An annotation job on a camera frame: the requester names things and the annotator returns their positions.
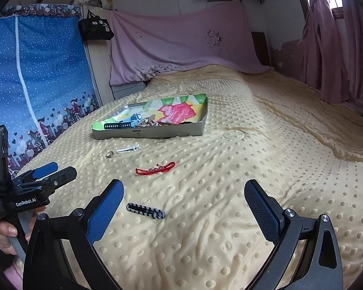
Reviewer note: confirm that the grey bedside cabinet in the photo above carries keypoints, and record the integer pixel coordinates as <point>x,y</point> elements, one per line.
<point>127,90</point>

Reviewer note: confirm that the pink hanging sheet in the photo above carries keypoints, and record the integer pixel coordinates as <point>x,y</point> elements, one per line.
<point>175,42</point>

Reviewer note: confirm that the yellow dotted blanket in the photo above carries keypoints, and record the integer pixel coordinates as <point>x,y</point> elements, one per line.
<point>230,202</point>

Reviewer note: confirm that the light wooden cabinet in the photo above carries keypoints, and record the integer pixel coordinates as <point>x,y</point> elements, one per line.
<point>98,66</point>

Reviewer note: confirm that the pink curtain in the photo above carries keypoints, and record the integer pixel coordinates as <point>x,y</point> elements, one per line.
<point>320,51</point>
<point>360,66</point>

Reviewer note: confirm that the person's left forearm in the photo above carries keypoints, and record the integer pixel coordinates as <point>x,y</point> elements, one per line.
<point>6,262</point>

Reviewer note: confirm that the blue printed wardrobe cover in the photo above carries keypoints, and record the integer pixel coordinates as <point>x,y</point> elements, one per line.
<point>54,81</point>

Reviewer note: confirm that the person's left hand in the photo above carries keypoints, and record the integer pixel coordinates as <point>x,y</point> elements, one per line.
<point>3,235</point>

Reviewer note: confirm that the black tote bag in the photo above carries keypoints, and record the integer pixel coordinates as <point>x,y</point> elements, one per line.
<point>95,28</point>

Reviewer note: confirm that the black white checkered hair clip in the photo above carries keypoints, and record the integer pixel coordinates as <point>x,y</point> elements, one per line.
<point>145,211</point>

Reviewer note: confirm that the colourful printed cardboard tray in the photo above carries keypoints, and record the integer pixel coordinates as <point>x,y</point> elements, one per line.
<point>169,133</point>

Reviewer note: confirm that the brown wooden board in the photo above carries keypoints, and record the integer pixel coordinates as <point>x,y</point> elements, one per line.
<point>260,48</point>

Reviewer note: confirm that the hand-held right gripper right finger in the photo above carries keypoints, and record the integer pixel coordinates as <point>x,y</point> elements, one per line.
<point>261,211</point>

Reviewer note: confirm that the grey hair claw clip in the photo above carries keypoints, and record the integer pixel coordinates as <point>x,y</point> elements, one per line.
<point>149,121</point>

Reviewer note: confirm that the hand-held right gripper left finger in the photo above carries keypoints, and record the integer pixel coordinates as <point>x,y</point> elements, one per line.
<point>104,211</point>

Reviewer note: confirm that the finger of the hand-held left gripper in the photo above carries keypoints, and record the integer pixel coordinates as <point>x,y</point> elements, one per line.
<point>44,169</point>
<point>60,176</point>

